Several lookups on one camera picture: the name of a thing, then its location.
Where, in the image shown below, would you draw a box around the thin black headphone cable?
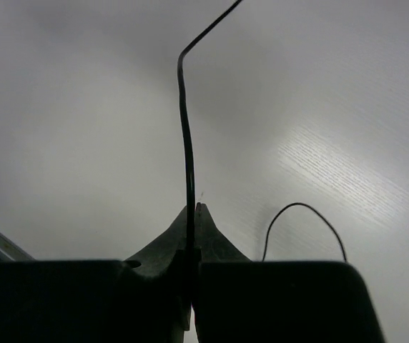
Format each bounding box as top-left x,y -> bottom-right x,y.
177,0 -> 348,308

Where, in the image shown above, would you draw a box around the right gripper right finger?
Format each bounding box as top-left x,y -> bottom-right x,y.
193,204 -> 385,342

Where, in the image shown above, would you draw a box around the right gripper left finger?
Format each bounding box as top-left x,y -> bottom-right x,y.
0,209 -> 192,342

